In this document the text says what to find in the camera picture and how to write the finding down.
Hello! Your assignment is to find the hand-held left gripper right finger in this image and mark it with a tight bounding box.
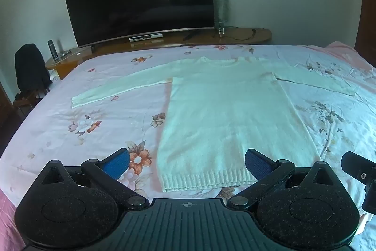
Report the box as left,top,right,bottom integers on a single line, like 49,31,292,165
227,149,339,209

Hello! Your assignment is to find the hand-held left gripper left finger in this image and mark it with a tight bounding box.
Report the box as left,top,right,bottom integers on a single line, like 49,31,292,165
39,148,150,209

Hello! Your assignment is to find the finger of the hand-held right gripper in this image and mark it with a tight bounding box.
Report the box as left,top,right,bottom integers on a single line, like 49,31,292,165
341,151,376,184

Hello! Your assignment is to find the white knit sweater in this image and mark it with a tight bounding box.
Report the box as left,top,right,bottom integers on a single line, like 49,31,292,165
71,56,356,193

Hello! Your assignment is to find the floral bed sheet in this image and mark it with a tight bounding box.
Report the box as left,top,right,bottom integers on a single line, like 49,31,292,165
0,44,376,251

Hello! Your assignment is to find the pink blanket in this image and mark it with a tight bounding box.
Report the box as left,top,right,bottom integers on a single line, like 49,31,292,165
325,41,376,71

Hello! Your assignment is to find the silver set-top box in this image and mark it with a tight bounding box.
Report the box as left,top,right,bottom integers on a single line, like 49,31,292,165
129,33,164,43

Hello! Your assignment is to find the black chair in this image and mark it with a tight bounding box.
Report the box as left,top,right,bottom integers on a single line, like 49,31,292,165
14,43,53,100

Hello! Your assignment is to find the wooden television stand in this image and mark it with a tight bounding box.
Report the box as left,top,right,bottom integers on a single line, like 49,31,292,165
45,27,272,81

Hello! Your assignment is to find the dark wooden door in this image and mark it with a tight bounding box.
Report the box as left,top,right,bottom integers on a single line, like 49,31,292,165
353,0,376,71

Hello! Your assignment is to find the black cable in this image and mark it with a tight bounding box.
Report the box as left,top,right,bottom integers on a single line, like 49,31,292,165
226,28,265,41

